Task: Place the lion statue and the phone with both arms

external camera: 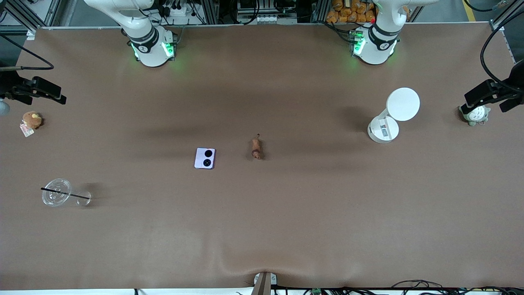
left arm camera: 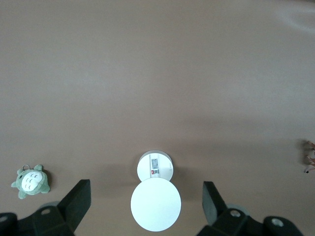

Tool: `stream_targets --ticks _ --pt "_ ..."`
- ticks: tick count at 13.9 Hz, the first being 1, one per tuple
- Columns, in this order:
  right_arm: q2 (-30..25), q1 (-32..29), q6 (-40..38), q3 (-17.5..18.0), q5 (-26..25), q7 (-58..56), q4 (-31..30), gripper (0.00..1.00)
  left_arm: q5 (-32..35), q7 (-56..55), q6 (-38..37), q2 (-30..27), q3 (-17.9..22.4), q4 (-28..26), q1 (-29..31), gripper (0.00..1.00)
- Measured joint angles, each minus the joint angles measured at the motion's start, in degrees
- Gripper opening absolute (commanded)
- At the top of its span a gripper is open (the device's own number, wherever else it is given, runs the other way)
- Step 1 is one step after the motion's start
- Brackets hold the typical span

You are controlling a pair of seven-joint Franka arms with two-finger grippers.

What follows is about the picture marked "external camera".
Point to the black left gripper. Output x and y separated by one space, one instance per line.
515 79

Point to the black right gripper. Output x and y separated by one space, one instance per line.
8 87

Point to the lilac flip phone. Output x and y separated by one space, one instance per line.
200 160

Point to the brown lion statue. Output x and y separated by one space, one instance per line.
256 148

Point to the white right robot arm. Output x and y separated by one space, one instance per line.
149 53

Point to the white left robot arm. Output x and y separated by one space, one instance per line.
376 51

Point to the grey green plush toy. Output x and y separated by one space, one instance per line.
475 116

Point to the brown plush toy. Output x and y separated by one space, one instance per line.
32 119

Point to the paper plush toy tag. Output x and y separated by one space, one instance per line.
27 131

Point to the white round-head desk lamp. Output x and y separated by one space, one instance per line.
403 104

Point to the black drinking straw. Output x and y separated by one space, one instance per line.
65 194

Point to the clear plastic cup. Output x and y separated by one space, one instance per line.
55 198

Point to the white power strip with plugs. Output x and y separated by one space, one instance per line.
180 10

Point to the orange round items pile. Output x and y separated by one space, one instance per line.
352 11

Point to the black equipment box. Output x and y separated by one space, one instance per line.
266 7

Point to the aluminium frame rail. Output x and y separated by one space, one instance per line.
16 18
501 22

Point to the front camera mount bracket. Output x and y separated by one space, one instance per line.
264 284

